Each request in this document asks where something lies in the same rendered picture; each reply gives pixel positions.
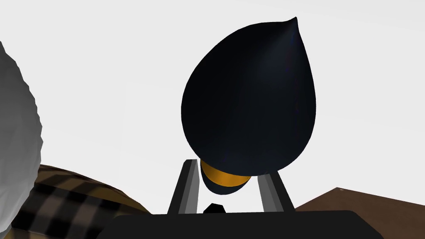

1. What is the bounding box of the grey rounded object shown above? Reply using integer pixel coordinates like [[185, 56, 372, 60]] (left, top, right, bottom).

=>
[[0, 41, 44, 233]]

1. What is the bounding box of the black drop-shaped object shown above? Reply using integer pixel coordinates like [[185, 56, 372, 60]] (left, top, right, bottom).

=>
[[181, 16, 317, 196]]

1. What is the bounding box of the brown checkered round object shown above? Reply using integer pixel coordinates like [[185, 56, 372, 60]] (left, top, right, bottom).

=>
[[4, 164, 152, 239]]

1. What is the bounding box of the dark brown wooden table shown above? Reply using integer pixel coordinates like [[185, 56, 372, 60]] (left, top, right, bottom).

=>
[[295, 187, 425, 239]]

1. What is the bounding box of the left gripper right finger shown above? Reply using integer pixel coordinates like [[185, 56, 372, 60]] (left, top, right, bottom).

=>
[[257, 171, 296, 213]]

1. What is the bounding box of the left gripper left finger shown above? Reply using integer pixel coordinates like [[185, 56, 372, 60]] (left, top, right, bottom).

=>
[[167, 159, 200, 215]]

